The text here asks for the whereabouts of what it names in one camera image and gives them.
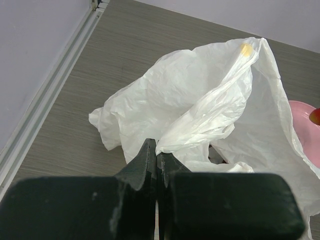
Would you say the pink plate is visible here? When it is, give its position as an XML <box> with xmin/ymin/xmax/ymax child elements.
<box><xmin>289</xmin><ymin>100</ymin><xmax>320</xmax><ymax>168</ymax></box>

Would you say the white plastic bag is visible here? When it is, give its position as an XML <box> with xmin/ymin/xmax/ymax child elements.
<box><xmin>88</xmin><ymin>36</ymin><xmax>320</xmax><ymax>240</ymax></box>

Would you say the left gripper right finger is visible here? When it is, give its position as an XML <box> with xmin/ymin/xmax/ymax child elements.
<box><xmin>157</xmin><ymin>153</ymin><xmax>306</xmax><ymax>240</ymax></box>

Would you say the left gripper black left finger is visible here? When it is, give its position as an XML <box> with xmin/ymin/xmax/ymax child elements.
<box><xmin>0</xmin><ymin>139</ymin><xmax>157</xmax><ymax>240</ymax></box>

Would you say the aluminium corner profile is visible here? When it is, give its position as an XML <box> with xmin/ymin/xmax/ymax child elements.
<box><xmin>0</xmin><ymin>0</ymin><xmax>109</xmax><ymax>197</ymax></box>

